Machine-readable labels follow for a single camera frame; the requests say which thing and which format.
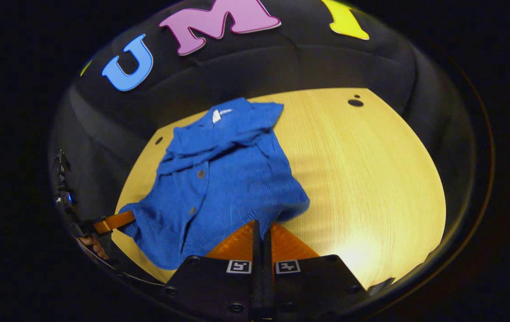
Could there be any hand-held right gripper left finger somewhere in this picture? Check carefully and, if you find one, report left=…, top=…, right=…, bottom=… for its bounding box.
left=164, top=220, right=262, bottom=322

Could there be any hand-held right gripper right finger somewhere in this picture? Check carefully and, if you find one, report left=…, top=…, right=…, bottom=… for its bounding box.
left=262, top=223, right=372, bottom=322

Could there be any blue button-up shirt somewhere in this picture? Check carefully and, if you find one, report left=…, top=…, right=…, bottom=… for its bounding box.
left=118, top=97, right=311, bottom=271

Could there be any black backdrop cloth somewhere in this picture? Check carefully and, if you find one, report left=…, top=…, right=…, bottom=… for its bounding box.
left=49, top=0, right=492, bottom=287

